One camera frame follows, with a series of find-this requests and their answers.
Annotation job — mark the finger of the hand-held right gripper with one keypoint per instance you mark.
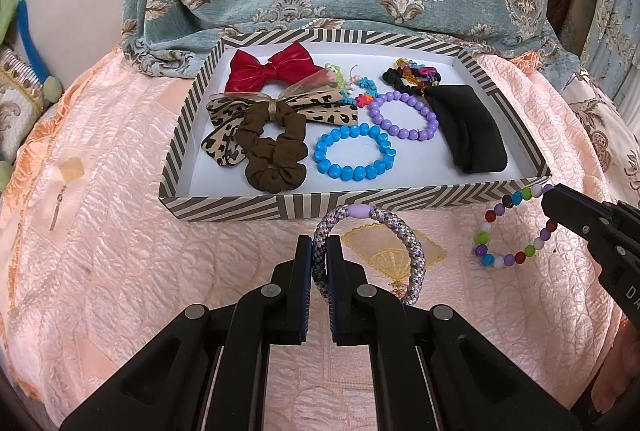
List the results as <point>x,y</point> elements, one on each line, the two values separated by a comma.
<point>570,216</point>

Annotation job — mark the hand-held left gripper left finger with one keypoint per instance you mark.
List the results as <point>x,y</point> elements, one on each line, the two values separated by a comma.
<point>305,291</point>

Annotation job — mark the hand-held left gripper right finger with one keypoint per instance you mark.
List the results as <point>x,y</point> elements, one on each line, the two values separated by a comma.
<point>334,301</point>

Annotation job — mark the striped cardboard box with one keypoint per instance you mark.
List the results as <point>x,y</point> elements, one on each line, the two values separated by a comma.
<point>400,171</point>

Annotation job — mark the red velvet bow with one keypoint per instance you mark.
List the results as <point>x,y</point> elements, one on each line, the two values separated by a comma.
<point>260,71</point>

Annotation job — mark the cream damask cloth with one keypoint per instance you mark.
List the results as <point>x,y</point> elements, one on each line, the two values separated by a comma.
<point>595,131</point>

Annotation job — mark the black fabric hair pad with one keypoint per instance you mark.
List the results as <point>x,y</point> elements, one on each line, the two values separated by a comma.
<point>470,136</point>

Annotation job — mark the brown leopard bow scrunchie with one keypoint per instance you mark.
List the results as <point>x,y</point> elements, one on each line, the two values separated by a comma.
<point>270,151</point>

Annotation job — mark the pink quilted bedspread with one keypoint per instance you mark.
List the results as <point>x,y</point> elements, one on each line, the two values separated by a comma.
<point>125,236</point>

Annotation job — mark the blue damask upholstered furniture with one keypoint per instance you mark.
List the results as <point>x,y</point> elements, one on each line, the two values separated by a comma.
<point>615,26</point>

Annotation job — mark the white and gold cushion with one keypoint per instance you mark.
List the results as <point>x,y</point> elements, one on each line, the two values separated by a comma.
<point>20,121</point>

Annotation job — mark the green and blue plush toy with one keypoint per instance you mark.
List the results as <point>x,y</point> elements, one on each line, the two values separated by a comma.
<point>30,46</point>

